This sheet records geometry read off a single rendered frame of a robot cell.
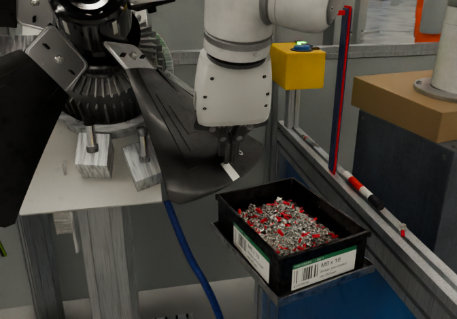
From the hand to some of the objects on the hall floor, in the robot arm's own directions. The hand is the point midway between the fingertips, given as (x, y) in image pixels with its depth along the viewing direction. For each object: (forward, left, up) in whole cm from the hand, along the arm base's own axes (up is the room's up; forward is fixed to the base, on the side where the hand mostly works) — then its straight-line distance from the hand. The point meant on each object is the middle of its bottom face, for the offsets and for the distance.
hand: (228, 147), depth 65 cm
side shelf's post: (-1, -73, -104) cm, 127 cm away
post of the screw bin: (-11, -1, -101) cm, 102 cm away
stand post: (+13, -30, -102) cm, 108 cm away
